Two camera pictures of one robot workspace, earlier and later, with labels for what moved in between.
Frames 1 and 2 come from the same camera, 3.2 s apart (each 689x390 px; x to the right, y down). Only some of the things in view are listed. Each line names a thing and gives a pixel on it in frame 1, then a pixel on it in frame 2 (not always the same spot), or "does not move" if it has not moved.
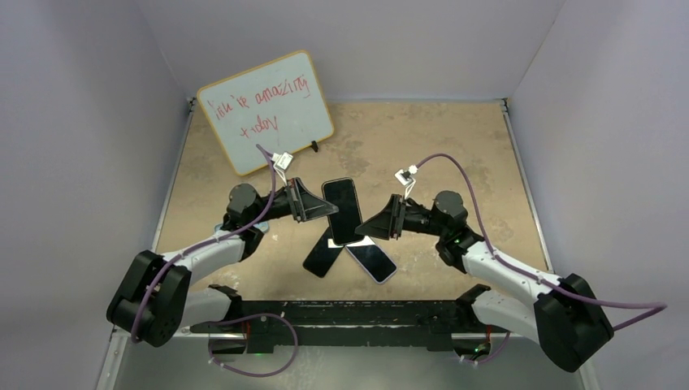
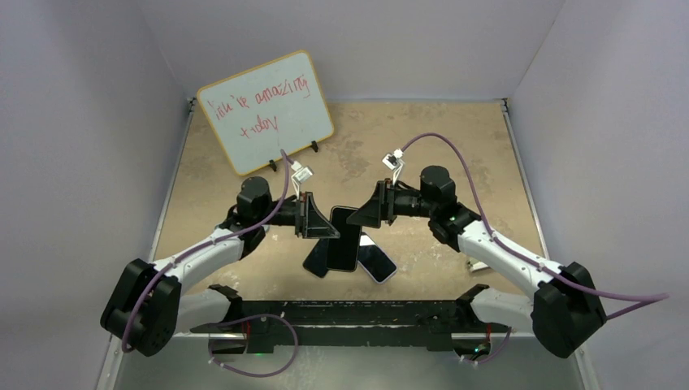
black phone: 373,258 does not move
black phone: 341,192 -> 344,252
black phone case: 341,192 -> 343,251
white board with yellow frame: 279,105 does not move
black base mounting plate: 266,324 does not move
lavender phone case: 379,265 does not move
